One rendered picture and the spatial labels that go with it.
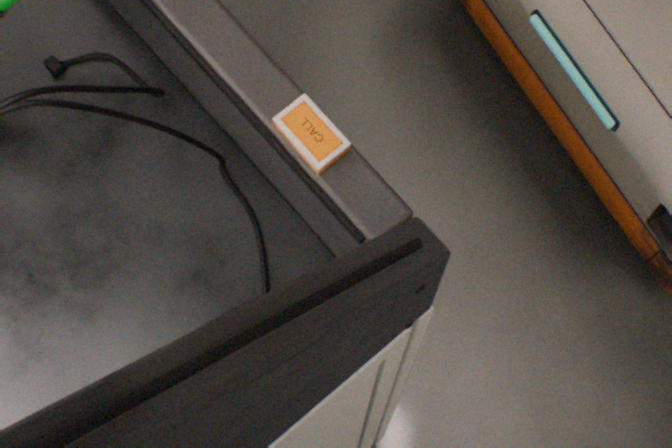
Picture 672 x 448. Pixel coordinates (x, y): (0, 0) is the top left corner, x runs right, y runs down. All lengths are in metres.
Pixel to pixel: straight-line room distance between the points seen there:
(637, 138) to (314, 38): 0.55
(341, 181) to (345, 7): 1.12
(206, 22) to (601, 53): 0.85
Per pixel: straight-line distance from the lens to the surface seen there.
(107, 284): 1.05
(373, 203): 0.93
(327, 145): 0.93
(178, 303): 1.04
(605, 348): 1.92
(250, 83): 0.96
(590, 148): 1.86
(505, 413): 1.88
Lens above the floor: 1.84
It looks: 72 degrees down
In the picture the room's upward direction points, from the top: 3 degrees clockwise
